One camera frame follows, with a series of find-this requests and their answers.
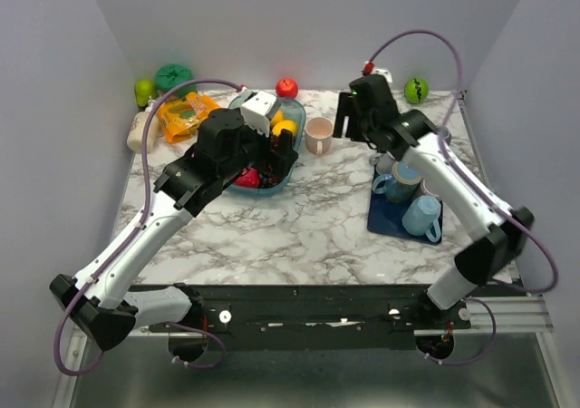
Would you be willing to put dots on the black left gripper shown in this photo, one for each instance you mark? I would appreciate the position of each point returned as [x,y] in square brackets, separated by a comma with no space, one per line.
[265,142]

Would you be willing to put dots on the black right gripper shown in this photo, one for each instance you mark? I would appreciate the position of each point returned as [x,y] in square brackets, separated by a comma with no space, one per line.
[344,108]

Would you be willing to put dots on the pink mug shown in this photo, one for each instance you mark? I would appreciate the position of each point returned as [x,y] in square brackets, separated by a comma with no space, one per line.
[318,134]

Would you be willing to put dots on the blue butterfly mug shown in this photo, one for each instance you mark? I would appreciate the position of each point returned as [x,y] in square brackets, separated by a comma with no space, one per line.
[398,185]

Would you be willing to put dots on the purple mug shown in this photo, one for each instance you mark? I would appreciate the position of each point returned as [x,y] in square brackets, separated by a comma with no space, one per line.
[426,189]

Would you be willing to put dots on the light blue faceted mug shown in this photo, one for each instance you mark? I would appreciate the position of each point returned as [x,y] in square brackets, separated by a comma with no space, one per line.
[422,218]

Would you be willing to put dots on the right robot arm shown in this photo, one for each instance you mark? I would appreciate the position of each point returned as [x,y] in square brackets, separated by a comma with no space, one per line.
[496,229]

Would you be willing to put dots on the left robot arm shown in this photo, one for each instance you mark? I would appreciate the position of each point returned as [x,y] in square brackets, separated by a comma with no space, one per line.
[98,298]

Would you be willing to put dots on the grey white mug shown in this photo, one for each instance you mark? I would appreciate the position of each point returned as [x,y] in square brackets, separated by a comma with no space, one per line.
[382,162]

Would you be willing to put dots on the dark teal mug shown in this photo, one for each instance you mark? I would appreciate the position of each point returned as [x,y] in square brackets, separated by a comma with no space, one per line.
[445,134]

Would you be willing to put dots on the dark purple grapes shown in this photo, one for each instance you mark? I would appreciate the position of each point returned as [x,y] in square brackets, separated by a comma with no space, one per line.
[267,177]

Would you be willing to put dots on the yellow lemon right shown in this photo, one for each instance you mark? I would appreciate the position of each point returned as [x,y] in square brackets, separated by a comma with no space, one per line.
[285,125]

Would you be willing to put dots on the red dragon fruit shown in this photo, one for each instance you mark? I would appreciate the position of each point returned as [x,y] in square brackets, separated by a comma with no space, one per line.
[250,178]

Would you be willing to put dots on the small orange fruit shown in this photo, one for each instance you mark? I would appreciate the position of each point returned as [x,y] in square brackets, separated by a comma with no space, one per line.
[279,116]

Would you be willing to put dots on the red apple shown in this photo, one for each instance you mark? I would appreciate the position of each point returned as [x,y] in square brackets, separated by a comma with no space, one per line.
[287,88]

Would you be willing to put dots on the green black ball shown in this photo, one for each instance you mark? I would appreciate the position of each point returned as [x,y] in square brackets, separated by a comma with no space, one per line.
[416,91]

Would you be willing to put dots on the orange snack bag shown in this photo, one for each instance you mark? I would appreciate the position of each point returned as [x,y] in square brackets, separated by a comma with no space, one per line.
[180,119]

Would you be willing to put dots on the dark blue tray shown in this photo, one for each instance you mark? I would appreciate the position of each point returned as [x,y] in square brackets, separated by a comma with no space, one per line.
[384,217]

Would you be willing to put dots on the cream lotion bottle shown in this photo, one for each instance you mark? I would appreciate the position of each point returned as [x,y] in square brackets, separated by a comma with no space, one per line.
[134,139]

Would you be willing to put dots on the green pear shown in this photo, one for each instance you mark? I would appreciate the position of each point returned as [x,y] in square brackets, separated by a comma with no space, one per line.
[144,90]

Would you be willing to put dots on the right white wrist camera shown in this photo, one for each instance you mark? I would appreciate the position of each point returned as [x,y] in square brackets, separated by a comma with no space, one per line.
[370,68]

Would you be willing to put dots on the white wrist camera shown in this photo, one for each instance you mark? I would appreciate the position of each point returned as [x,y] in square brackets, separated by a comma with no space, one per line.
[370,68]
[258,110]

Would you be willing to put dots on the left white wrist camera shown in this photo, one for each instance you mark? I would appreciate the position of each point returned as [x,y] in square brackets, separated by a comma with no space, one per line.
[258,110]

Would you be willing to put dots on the black table frame rail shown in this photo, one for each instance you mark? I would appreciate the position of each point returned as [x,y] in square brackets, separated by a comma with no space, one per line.
[308,317]

